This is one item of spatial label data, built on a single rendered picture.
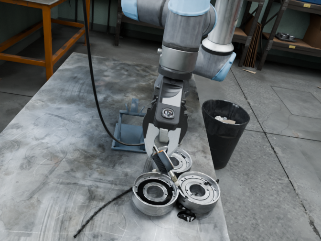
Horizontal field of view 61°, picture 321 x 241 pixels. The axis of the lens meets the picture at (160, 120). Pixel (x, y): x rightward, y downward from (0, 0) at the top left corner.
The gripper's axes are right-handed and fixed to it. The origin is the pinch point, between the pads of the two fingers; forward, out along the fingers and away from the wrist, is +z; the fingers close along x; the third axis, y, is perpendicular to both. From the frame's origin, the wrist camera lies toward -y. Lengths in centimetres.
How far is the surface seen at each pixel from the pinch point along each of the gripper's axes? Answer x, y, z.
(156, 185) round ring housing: -0.9, -1.8, 7.2
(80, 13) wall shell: 128, 403, 15
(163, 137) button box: -2.2, 19.3, 5.5
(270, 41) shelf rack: -155, 345, -2
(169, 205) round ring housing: -3.7, -8.0, 7.2
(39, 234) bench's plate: 20.9, -15.5, 12.1
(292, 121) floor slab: -151, 210, 61
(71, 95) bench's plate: 32, 39, 5
